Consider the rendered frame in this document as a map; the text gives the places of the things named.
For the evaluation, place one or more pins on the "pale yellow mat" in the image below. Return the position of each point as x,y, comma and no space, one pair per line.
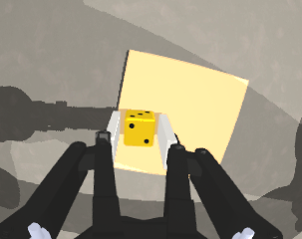
202,106

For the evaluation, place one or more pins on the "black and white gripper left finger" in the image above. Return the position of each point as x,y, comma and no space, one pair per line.
44,214

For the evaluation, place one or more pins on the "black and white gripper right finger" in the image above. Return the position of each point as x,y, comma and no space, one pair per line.
229,211

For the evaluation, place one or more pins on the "yellow die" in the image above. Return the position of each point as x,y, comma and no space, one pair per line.
139,128

